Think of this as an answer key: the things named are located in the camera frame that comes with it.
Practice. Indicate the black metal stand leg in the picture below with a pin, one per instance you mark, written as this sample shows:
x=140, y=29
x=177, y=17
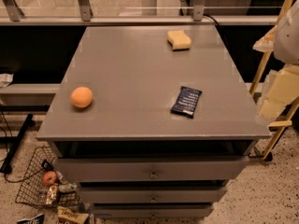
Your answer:
x=15, y=140

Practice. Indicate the shiny snack packet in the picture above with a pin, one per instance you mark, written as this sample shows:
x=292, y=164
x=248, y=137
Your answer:
x=52, y=195

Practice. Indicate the yellow chip bag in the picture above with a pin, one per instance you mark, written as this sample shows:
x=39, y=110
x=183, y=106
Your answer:
x=67, y=216

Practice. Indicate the bottom drawer front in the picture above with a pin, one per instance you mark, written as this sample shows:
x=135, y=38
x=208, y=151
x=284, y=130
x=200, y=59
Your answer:
x=151, y=211

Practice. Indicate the black wire basket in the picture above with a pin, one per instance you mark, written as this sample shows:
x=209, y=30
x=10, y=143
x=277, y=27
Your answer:
x=33, y=191

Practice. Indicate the red apple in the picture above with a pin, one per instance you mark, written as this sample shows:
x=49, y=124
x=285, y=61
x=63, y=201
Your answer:
x=49, y=178

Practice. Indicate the orange fruit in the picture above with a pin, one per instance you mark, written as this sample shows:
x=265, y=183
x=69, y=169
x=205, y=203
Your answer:
x=81, y=97

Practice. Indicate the drawer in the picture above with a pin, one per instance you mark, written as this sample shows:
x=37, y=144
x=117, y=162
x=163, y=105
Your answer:
x=151, y=211
x=146, y=170
x=192, y=194

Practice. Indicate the middle drawer front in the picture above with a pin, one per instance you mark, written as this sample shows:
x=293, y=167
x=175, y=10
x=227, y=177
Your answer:
x=192, y=194

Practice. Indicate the top drawer front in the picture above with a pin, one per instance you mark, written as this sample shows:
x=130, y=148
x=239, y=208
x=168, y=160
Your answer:
x=146, y=170

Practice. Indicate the grey drawer cabinet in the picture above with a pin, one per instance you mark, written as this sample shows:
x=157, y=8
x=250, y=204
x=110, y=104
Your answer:
x=135, y=77

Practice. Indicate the dark snack bag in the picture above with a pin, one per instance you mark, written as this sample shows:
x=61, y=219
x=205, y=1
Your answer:
x=38, y=219

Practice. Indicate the dark blue rxbar wrapper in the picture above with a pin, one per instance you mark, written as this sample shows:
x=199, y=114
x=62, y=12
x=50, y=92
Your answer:
x=186, y=102

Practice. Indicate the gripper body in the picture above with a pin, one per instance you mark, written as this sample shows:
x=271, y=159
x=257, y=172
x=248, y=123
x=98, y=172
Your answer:
x=288, y=37

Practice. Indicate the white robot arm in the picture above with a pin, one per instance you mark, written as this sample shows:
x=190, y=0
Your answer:
x=283, y=39

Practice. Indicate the yellow sponge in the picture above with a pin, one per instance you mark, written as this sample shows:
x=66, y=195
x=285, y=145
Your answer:
x=179, y=40

